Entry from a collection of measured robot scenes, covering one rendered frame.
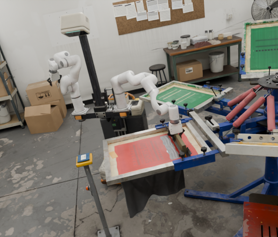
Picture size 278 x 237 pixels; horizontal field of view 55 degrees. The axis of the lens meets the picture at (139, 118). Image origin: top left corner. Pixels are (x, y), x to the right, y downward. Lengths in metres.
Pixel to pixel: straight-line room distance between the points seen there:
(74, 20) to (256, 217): 1.82
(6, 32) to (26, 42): 0.38
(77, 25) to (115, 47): 3.47
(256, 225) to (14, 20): 5.26
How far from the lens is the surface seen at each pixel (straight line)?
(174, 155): 2.04
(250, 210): 1.44
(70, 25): 2.28
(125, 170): 1.99
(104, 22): 5.60
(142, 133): 2.35
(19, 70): 5.94
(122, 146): 2.28
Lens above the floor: 2.14
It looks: 26 degrees down
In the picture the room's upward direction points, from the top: 11 degrees counter-clockwise
